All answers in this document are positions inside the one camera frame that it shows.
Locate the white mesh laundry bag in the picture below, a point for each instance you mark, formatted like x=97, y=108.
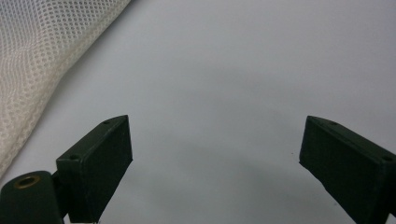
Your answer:
x=34, y=62

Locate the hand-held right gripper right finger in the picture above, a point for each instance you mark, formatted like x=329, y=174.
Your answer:
x=348, y=168

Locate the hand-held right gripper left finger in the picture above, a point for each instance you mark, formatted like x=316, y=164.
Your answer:
x=96, y=168

